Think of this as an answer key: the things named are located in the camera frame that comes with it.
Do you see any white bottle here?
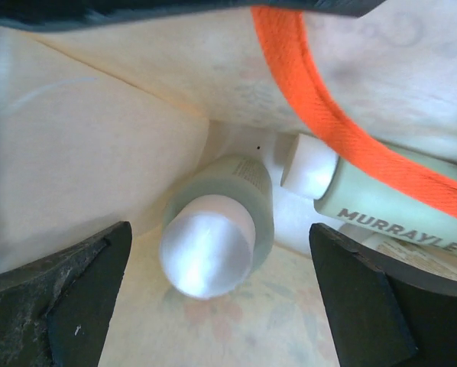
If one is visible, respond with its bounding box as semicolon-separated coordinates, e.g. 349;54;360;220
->
339;224;457;297

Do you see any canvas bag with orange handles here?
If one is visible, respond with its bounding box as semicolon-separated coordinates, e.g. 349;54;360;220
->
0;1;457;366

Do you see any green bottle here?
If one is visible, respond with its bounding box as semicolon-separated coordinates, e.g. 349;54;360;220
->
159;155;274;299
280;135;457;255

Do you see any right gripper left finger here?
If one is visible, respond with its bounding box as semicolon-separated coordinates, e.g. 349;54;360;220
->
0;222;132;366

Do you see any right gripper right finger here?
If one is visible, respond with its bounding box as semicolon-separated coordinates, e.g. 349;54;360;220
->
309;223;457;366

